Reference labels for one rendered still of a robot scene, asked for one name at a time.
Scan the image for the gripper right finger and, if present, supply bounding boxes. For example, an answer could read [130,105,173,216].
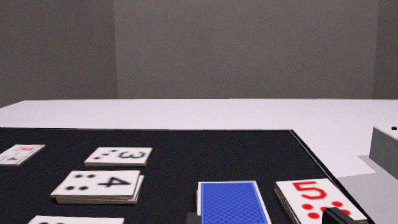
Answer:
[322,207,359,224]

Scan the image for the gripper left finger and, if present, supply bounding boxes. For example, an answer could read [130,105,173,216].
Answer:
[186,213,201,224]

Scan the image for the blue-backed playing card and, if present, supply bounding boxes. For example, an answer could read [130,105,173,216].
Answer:
[197,181,272,224]

